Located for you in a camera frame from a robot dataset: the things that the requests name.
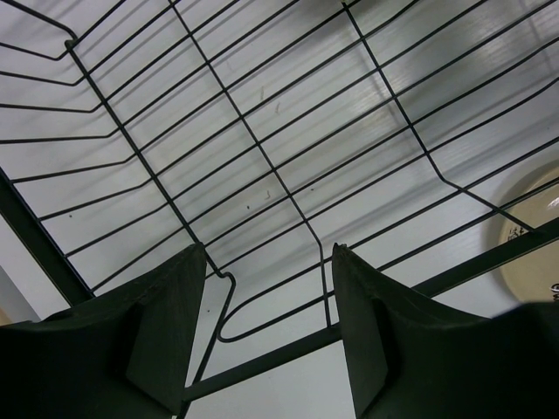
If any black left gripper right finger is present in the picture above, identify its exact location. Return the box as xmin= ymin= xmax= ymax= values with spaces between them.
xmin=332 ymin=244 xmax=558 ymax=418

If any black wire dish rack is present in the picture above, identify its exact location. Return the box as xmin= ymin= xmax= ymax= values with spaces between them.
xmin=0 ymin=0 xmax=559 ymax=407

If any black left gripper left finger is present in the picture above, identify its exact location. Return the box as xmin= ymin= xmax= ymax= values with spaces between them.
xmin=1 ymin=244 xmax=206 ymax=418

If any beige plate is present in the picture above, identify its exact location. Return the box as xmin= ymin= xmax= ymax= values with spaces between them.
xmin=487 ymin=160 xmax=558 ymax=303

